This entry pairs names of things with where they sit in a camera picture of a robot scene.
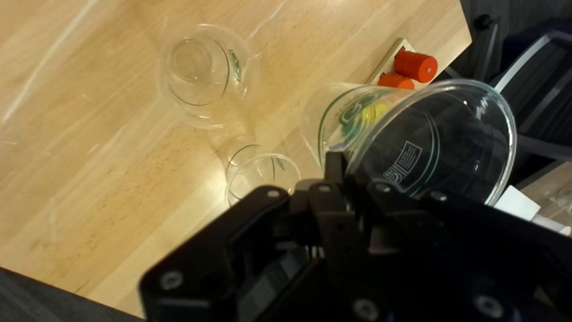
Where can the orange wooden cylinder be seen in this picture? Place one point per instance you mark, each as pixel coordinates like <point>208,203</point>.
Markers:
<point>396,81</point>

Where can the yellow wooden cylinder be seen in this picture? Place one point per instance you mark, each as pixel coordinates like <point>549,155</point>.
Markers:
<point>373,114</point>

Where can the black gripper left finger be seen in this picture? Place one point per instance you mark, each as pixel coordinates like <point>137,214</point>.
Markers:
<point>253,264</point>

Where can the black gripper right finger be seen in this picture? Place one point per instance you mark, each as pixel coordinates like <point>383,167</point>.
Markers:
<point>439,258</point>

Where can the wooden top tool cart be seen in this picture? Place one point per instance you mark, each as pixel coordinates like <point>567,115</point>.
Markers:
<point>101,176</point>

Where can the clear plastic cup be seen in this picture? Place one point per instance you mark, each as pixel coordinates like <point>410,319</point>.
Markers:
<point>208,74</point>
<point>455,137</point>
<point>251,165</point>

